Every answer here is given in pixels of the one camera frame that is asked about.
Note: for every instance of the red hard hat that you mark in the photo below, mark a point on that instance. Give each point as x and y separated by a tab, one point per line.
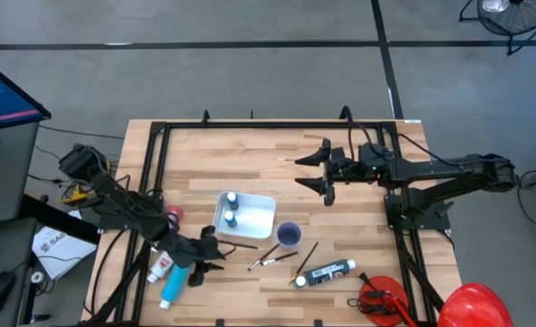
474	306

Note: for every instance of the red and black hand tool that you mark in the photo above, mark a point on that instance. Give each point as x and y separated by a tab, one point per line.
397	306

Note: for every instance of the white tape roll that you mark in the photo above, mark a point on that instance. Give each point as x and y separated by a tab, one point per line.
36	273

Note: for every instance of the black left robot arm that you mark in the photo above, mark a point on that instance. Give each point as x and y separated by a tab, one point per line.
122	206

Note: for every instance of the dark grey paint bottle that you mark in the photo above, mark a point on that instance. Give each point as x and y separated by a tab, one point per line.
327	273

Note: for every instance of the black metal table frame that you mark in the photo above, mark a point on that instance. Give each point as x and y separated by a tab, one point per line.
272	124

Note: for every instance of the large white paint bottle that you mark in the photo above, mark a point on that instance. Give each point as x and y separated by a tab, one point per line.
159	268

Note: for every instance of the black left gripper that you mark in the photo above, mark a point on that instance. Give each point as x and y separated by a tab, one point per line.
200	250

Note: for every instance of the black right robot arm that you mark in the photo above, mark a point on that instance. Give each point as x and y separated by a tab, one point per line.
454	170

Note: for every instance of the red round plate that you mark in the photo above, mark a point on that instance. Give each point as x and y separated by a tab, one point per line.
388	286

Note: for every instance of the white printed paper sheet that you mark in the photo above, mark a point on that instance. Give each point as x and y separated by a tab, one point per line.
61	252

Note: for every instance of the grey side desk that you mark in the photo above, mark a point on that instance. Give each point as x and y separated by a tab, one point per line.
4	254

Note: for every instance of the large red paint bottle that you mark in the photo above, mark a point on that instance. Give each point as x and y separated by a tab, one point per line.
175	213

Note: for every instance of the computer monitor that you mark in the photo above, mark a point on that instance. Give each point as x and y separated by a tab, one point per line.
0	95

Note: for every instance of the black brush with orange end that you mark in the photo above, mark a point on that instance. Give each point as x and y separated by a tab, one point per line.
305	262

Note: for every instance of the large turquoise paint bottle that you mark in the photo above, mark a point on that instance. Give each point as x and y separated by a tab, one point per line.
173	288

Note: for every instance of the white plastic caddy bin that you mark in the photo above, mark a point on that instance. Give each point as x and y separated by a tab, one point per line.
256	218

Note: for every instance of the small viridian green paint bottle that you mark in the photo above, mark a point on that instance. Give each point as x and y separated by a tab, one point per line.
300	281

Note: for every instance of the lavender plastic cup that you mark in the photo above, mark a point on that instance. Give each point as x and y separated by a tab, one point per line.
290	234

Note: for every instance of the small blue paint bottle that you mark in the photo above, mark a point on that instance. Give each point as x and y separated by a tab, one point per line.
232	200
230	219

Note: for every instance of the black flat-tipped paint brush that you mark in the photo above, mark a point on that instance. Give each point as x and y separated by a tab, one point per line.
279	259

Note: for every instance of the black desk frame bar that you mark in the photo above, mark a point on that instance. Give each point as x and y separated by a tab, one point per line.
59	220

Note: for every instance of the white label sticker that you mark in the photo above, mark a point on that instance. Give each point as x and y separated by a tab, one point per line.
412	121

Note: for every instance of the black fluffy-tipped paint brush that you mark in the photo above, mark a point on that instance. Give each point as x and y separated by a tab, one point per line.
264	257

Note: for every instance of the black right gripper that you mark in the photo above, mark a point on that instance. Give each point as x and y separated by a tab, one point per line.
340	165

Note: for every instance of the black floor fan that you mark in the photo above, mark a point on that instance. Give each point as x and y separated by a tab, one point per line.
515	18

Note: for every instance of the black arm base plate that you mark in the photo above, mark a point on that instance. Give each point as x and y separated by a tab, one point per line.
109	222
431	220

